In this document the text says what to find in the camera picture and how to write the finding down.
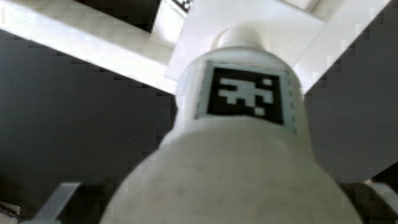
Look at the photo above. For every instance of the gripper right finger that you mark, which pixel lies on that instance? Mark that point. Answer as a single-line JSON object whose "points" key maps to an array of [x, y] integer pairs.
{"points": [[381, 203]]}

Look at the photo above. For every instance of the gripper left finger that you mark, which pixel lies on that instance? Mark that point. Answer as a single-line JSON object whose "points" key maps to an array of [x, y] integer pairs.
{"points": [[47, 216]]}

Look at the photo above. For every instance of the white lamp bulb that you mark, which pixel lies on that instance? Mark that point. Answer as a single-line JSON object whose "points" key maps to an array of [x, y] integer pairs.
{"points": [[232, 173]]}

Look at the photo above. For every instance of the white lamp base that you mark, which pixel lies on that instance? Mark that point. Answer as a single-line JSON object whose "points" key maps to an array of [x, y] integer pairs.
{"points": [[295, 27]]}

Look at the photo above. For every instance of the white fence frame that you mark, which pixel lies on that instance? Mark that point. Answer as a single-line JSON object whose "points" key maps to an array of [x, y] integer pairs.
{"points": [[70, 27]]}

